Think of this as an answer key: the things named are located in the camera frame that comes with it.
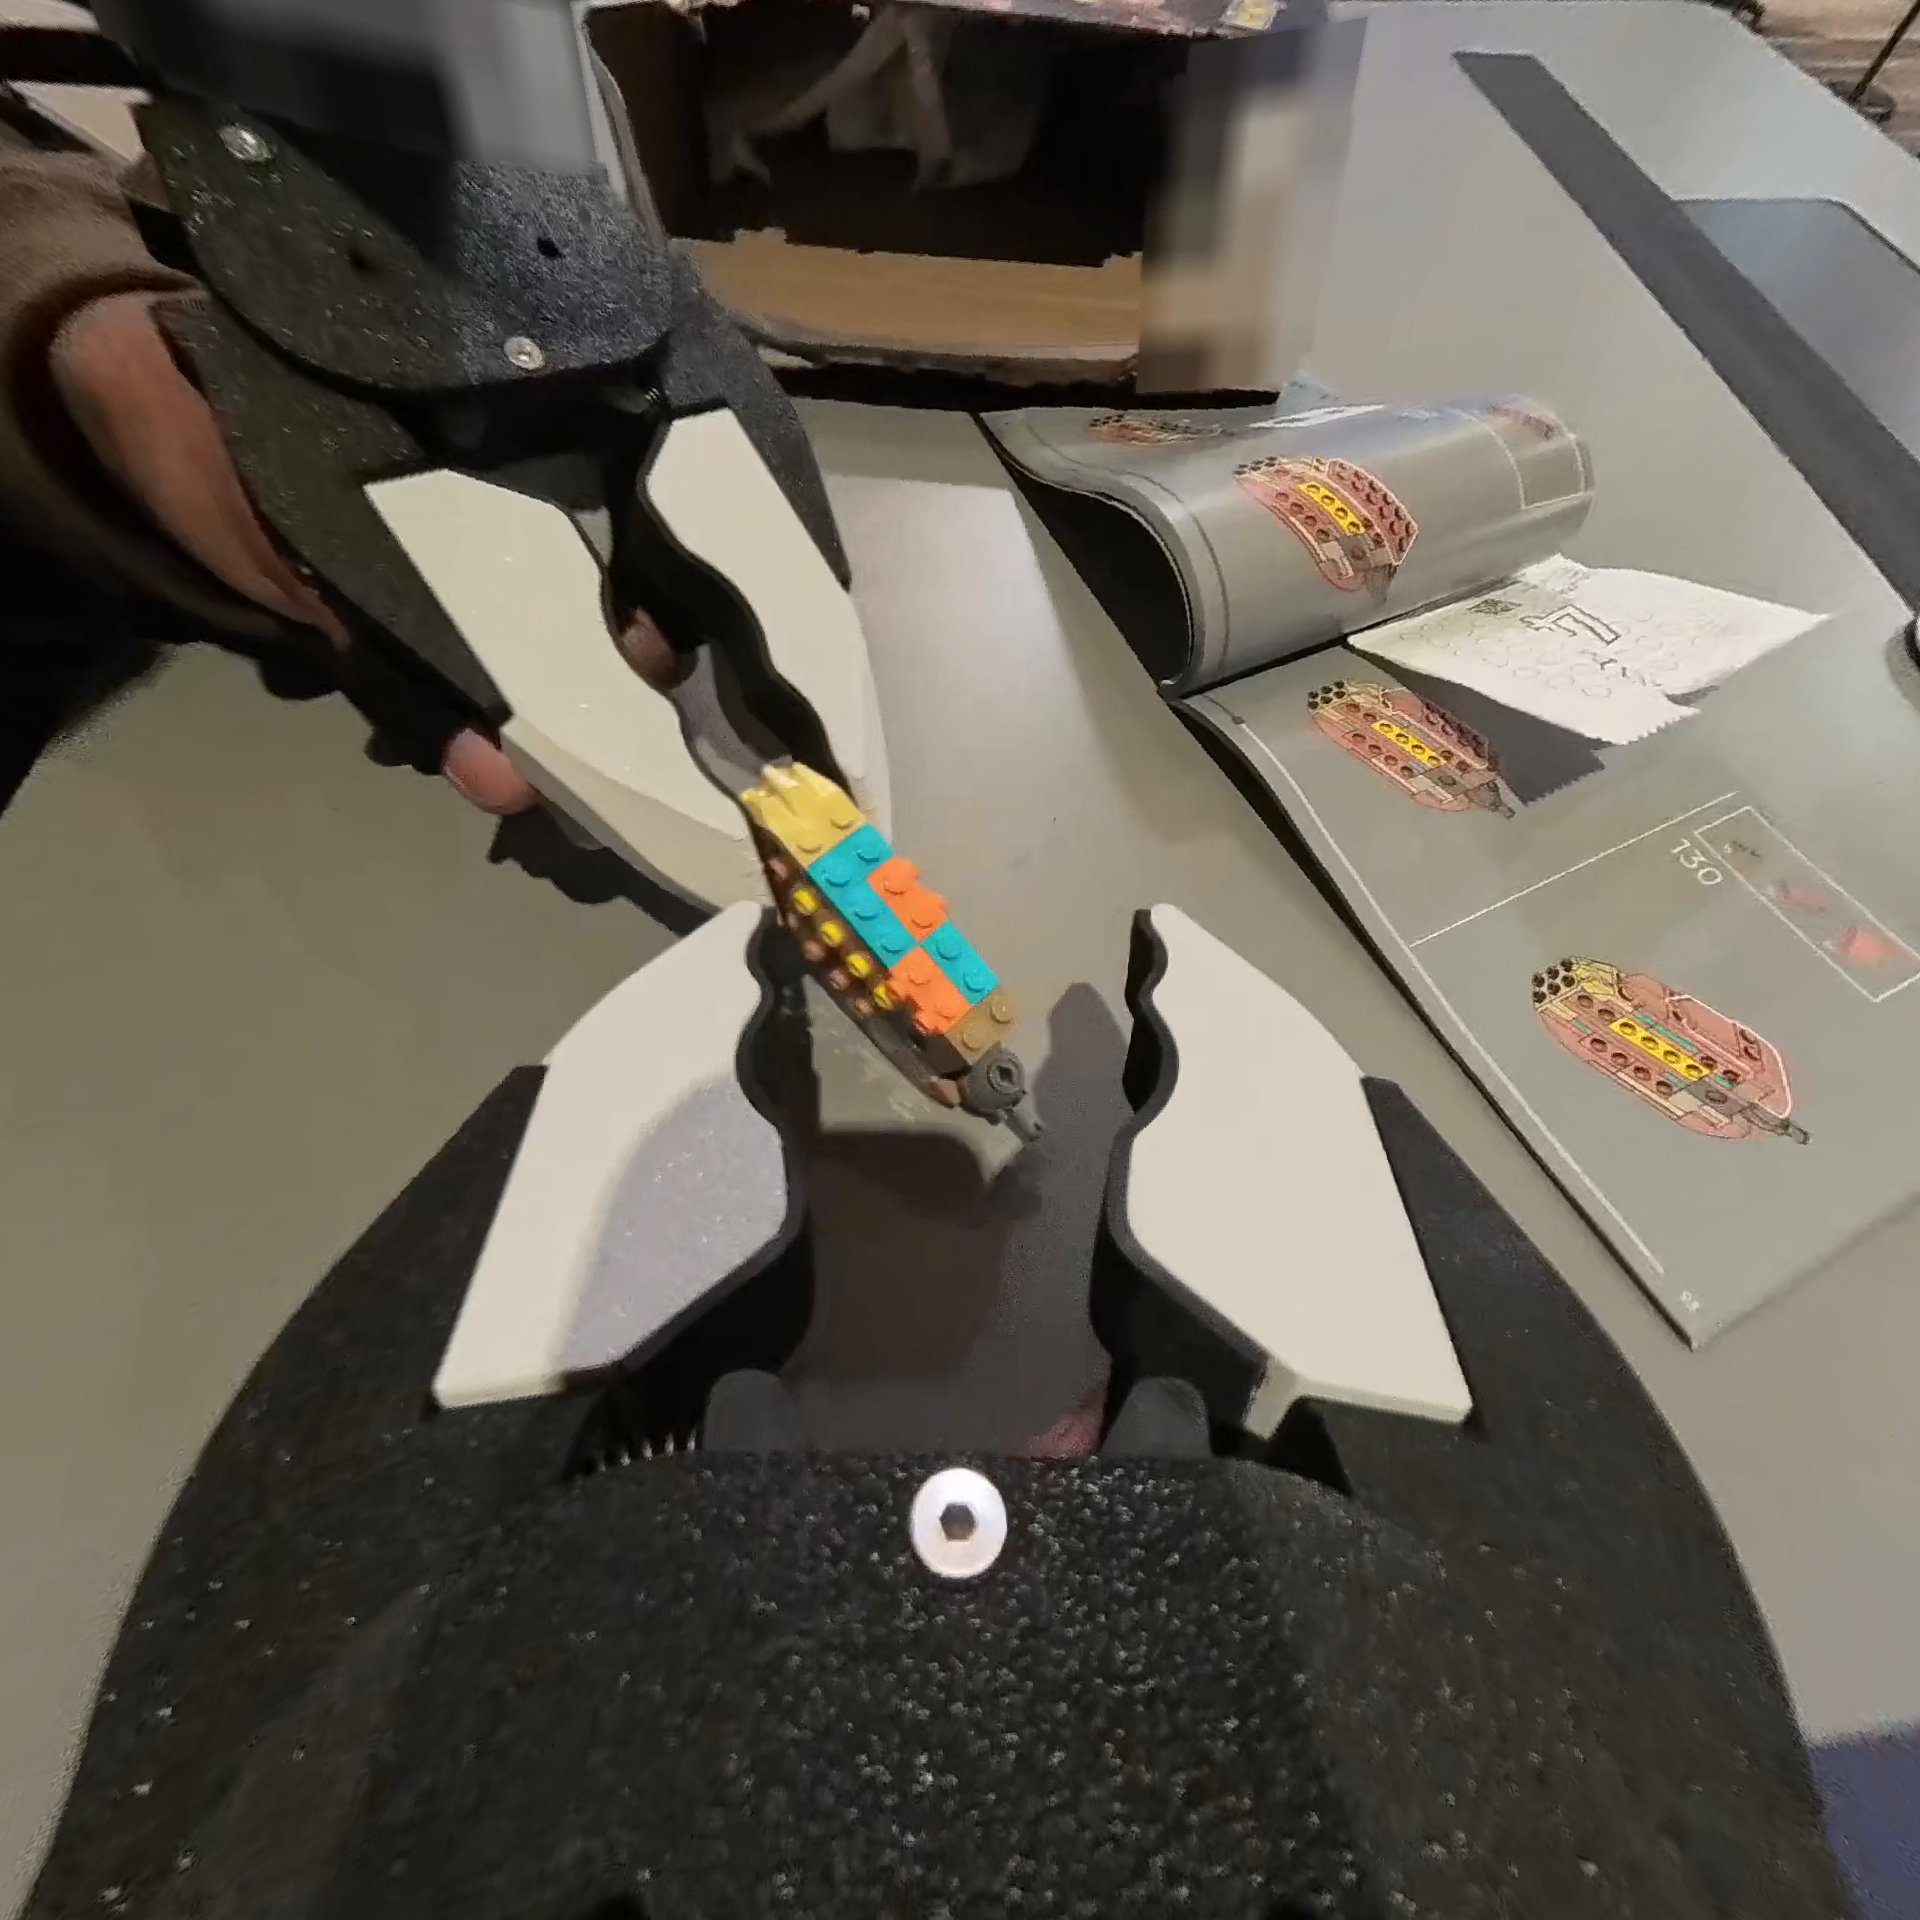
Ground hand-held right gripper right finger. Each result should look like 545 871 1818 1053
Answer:
1102 904 1477 1424

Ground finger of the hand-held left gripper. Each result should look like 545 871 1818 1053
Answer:
642 401 898 842
364 463 756 911

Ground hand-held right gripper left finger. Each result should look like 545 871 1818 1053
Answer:
435 900 817 1412

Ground colourful toy brick assembly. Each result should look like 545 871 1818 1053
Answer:
742 762 1045 1149

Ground person's left forearm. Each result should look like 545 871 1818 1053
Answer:
0 81 213 452

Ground grey desk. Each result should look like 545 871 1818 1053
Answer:
0 0 1920 1920

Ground person's left hand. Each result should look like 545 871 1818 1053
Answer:
45 300 543 820

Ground grey instruction booklet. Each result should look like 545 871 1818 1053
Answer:
982 391 1920 1351

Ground cardboard box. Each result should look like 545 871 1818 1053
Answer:
585 0 1323 396

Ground white numbered paper bag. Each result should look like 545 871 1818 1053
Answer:
1350 553 1836 748

